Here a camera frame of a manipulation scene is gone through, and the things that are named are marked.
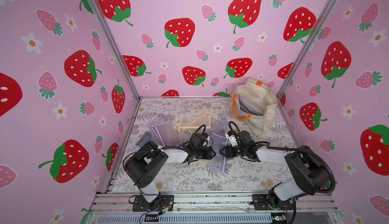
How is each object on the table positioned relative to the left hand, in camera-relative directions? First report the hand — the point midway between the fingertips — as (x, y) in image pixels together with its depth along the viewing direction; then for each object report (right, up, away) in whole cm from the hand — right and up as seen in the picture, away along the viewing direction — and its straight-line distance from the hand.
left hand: (215, 154), depth 89 cm
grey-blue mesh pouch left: (-45, +8, +9) cm, 47 cm away
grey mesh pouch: (+27, +28, +16) cm, 42 cm away
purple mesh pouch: (+6, +17, +17) cm, 25 cm away
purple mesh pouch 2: (-32, +13, +9) cm, 36 cm away
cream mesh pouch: (-17, +17, +15) cm, 29 cm away
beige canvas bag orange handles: (+30, +33, +19) cm, 48 cm away
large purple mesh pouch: (+2, -4, -2) cm, 5 cm away
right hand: (+4, +1, +1) cm, 4 cm away
